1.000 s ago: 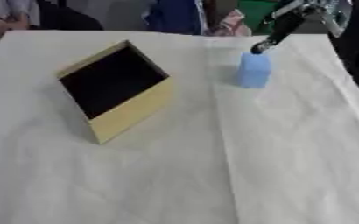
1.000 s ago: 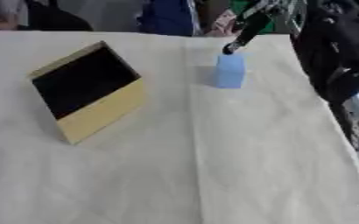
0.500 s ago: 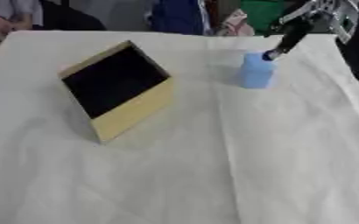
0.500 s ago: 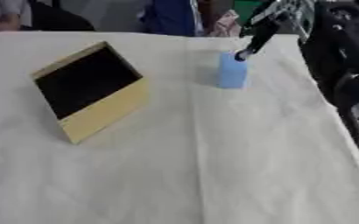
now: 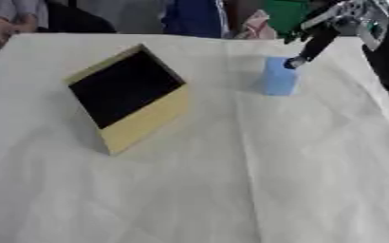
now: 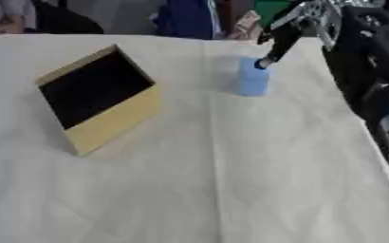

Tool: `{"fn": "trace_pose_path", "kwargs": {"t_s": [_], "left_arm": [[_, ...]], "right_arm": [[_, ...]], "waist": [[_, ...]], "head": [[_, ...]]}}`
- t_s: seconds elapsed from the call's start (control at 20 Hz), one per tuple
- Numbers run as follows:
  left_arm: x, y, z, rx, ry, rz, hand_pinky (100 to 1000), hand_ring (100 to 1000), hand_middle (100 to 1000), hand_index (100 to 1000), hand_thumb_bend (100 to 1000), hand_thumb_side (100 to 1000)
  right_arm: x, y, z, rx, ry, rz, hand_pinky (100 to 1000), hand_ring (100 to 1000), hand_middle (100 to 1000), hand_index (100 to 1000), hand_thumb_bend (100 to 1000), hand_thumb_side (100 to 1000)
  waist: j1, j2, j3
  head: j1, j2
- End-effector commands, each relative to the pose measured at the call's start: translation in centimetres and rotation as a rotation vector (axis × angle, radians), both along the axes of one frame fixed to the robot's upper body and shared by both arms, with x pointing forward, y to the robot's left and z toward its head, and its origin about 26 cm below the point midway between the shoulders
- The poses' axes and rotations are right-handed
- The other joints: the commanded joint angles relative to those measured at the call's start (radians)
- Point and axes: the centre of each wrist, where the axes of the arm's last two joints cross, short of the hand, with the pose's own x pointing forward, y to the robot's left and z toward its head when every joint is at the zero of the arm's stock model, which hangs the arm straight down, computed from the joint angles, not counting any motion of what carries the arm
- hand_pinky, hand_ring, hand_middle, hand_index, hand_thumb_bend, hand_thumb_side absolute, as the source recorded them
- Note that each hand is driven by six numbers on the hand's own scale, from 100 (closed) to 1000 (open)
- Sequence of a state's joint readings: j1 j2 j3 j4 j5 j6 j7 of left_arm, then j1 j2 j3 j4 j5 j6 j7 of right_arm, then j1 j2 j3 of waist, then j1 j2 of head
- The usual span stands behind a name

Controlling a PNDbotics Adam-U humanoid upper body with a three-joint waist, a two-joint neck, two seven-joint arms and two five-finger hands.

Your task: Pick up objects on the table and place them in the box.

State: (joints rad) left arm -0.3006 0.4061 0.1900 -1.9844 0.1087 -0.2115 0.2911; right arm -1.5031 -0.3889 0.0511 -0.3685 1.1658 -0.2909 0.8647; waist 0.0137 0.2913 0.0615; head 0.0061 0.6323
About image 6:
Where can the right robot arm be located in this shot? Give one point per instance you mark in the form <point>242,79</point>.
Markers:
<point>369,63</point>

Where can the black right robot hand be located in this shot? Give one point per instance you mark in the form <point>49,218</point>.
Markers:
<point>285,38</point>

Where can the green board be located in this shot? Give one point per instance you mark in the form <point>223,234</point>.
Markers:
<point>270,9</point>

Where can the black chair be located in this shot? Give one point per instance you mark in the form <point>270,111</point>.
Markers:
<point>65,20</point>

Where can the tan box with black inside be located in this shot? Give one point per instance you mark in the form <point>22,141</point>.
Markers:
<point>95,90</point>

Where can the person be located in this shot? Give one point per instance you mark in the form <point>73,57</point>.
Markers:
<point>4,14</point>
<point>187,19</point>

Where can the light blue rectangular block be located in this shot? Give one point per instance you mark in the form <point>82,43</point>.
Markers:
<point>253,80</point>

